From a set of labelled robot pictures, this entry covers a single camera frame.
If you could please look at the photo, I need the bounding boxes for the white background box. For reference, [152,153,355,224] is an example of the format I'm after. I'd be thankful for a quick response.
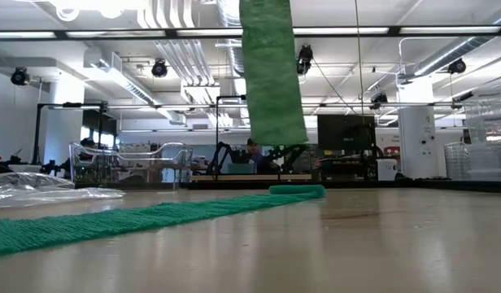
[376,158,399,182]

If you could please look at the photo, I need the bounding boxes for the clear plastic bag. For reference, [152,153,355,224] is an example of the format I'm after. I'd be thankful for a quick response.
[0,171,126,209]

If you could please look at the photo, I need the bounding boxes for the clear acrylic tray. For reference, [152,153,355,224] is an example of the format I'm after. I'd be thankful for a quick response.
[69,142,194,190]

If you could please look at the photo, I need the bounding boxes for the clear plastic container stack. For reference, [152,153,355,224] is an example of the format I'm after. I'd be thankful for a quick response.
[443,97,501,182]

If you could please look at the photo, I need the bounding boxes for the light green bandage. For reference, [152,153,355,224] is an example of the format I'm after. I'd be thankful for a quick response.
[238,0,309,147]

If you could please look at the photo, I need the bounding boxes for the red black background robot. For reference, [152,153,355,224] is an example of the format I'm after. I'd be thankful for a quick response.
[0,152,69,177]

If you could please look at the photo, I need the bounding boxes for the black background station frame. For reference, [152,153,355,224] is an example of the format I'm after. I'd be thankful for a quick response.
[215,94,287,182]
[33,101,109,166]

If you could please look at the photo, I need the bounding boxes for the teal green bandage strip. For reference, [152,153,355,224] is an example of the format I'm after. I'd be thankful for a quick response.
[0,184,327,257]

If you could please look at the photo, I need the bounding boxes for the ribbed ceiling air duct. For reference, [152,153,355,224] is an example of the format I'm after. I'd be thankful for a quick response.
[228,38,246,78]

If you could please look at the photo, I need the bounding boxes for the black ceiling-hung camera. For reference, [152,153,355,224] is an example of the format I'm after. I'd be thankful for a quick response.
[151,59,169,78]
[295,43,315,77]
[10,67,31,86]
[447,58,467,76]

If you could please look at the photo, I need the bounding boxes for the person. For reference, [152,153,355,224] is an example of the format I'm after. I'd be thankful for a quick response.
[79,137,98,160]
[245,138,272,174]

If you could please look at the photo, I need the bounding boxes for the silver ceiling duct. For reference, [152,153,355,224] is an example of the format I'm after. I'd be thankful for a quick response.
[404,11,501,78]

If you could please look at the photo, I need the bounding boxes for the black monitor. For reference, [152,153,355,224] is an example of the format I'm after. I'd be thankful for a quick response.
[317,114,377,158]

